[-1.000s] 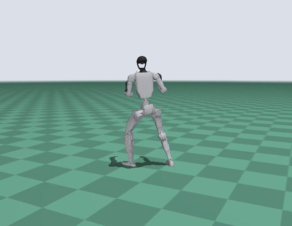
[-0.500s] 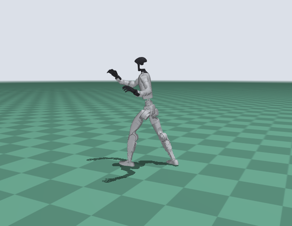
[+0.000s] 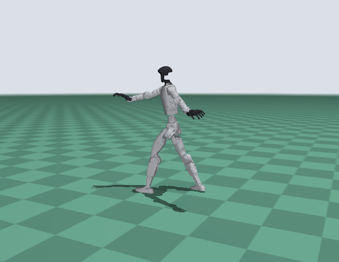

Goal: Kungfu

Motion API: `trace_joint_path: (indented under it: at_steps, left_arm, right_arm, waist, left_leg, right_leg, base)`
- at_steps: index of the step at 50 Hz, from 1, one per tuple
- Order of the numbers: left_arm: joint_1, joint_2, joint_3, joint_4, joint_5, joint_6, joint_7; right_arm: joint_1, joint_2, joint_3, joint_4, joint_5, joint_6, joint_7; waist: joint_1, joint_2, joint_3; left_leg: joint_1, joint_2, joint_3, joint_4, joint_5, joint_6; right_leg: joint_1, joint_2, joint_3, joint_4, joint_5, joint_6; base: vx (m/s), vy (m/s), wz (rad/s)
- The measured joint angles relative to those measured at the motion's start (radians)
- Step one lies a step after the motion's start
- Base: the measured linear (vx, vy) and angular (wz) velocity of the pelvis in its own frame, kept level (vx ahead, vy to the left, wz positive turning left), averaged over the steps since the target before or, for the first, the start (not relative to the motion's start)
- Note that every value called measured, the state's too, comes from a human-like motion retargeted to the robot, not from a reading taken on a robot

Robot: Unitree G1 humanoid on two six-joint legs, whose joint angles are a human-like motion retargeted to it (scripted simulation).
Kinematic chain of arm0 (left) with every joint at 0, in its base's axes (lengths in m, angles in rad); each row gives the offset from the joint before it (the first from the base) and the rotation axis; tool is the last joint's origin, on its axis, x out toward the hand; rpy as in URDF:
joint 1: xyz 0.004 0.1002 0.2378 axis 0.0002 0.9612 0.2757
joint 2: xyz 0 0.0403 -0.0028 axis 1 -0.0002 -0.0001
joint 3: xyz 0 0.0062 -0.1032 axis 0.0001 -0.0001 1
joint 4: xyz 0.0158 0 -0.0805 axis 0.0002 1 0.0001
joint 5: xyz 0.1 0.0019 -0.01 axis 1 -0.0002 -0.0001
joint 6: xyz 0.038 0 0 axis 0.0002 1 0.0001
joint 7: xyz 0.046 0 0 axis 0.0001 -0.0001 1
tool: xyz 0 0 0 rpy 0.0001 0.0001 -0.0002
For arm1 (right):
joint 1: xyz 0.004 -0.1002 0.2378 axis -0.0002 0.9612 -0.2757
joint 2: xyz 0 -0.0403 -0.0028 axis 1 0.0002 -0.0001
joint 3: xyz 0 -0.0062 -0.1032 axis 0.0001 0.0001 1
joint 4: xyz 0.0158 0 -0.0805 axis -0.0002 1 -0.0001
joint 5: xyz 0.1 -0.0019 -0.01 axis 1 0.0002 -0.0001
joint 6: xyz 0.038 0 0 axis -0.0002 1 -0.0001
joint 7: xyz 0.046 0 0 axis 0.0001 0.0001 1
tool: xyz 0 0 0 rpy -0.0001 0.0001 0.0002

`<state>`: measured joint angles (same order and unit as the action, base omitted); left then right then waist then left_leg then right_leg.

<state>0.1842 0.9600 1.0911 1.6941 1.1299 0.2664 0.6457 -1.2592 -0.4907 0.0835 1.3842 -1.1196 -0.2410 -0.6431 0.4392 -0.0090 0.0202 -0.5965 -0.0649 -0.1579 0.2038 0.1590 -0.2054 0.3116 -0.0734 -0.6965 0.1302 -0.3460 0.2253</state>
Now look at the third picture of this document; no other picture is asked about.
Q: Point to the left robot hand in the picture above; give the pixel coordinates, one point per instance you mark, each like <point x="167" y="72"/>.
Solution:
<point x="195" y="113"/>

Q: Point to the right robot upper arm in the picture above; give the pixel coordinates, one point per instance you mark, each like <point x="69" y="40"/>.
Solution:
<point x="148" y="95"/>

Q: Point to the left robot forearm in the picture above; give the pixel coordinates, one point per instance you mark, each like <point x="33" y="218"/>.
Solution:
<point x="183" y="106"/>

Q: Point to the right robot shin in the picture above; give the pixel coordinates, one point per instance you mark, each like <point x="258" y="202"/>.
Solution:
<point x="191" y="168"/>

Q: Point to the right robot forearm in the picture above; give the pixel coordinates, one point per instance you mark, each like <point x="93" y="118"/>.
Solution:
<point x="137" y="97"/>

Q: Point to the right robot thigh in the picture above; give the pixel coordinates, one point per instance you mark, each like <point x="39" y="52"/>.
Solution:
<point x="179" y="146"/>

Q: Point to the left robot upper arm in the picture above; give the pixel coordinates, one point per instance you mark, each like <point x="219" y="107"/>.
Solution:
<point x="171" y="90"/>

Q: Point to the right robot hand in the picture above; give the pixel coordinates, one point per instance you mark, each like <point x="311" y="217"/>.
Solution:
<point x="124" y="96"/>

